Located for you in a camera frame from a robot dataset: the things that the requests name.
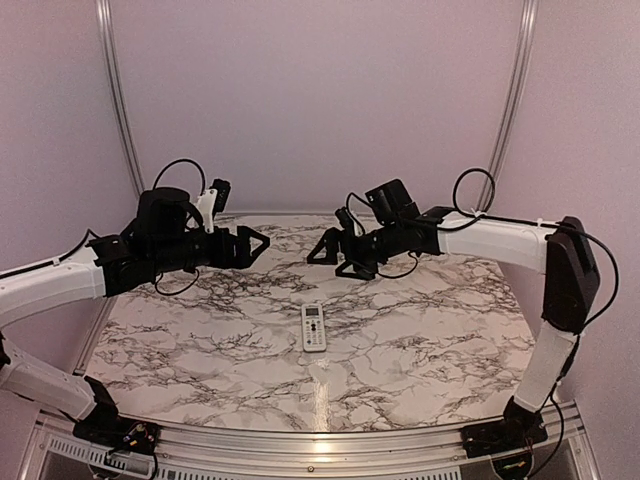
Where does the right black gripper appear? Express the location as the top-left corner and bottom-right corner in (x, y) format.
(308, 221), (404, 280)

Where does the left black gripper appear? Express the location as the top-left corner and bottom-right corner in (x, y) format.
(150, 224), (270, 274)

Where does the grey white remote control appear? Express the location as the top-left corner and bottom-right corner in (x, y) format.
(301, 304), (327, 353)

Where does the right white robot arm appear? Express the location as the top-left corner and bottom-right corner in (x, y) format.
(307, 179), (600, 448)

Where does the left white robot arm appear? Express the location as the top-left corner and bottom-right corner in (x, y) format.
(1, 179), (270, 445)

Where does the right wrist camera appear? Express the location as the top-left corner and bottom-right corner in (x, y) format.
(335, 206), (365, 237)

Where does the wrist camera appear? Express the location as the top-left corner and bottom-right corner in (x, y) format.
(196, 178), (231, 234)
(335, 206), (365, 237)

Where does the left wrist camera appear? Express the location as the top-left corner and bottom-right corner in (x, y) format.
(196, 178), (231, 234)

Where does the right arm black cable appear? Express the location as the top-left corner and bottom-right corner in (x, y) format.
(344, 167), (620, 451)

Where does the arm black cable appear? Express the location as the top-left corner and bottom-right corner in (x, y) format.
(344, 167), (620, 451)
(0, 158), (207, 296)

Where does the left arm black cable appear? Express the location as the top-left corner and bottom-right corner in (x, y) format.
(0, 158), (207, 296)

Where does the right aluminium corner post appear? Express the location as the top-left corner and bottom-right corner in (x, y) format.
(487, 0), (539, 183)

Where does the aluminium corner post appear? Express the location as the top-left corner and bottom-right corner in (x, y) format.
(487, 0), (539, 183)
(95, 0), (146, 199)

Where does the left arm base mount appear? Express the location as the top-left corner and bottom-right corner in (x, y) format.
(72, 391), (160, 456)

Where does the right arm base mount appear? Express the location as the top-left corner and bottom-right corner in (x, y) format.
(461, 397), (548, 458)

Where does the left aluminium corner post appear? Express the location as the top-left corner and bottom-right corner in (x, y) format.
(95, 0), (146, 199)

